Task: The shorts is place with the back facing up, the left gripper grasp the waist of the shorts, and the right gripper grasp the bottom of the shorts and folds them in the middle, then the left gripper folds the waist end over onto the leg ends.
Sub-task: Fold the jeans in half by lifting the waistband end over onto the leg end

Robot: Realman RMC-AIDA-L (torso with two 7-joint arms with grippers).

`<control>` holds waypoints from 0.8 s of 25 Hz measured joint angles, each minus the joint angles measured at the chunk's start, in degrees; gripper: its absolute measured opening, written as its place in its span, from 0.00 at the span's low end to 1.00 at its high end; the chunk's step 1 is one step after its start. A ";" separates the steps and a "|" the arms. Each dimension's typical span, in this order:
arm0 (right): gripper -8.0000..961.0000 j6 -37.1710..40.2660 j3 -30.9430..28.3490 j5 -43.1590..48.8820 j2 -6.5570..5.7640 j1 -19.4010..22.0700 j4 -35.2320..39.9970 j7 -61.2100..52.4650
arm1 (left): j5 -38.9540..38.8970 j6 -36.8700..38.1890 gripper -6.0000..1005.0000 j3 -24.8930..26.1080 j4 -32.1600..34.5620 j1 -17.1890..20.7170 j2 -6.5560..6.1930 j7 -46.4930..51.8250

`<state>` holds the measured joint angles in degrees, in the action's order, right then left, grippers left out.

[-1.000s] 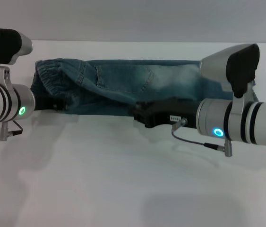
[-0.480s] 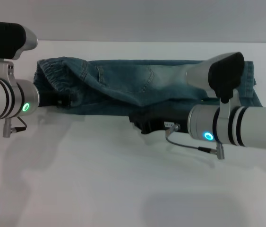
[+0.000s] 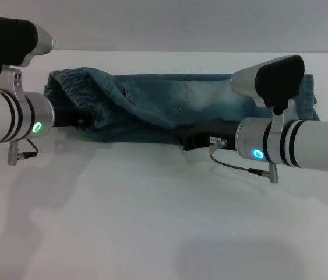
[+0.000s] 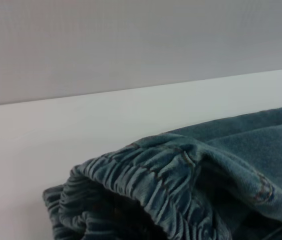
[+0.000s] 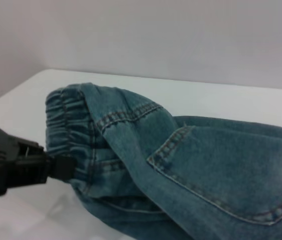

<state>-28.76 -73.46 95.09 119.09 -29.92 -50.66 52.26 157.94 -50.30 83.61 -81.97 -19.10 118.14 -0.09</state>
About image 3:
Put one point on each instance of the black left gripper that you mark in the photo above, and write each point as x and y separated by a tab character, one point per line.
66	119

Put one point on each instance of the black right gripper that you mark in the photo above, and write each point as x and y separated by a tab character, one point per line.
219	131

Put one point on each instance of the blue denim shorts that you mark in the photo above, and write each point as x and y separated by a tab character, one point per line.
158	96

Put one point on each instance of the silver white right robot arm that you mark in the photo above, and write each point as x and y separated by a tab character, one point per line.
321	146

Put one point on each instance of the silver left camera bracket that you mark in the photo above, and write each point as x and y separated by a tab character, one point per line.
9	81

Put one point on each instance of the silver camera bracket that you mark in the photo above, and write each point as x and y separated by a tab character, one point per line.
277	128
9	81

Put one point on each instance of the silver right camera bracket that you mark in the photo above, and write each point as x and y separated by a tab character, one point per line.
277	128

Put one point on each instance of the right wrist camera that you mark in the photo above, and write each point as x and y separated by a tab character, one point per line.
280	81

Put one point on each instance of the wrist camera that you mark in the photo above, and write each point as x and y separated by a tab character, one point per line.
280	81
6	38

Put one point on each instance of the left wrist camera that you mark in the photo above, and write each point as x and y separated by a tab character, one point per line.
6	38

